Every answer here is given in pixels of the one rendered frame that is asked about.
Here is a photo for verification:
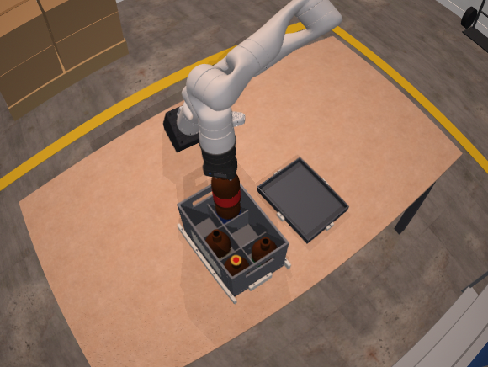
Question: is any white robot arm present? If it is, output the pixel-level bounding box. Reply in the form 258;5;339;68
177;0;342;139

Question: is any dark grey divided crate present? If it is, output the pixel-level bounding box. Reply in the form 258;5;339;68
177;183;289;297

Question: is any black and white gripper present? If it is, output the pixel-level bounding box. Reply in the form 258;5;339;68
199;111;245;181

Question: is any brown glass bottle with red label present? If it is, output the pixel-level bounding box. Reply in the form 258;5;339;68
211;174;241;210

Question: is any brown bottle with green band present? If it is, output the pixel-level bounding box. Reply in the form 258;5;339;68
224;255;250;276

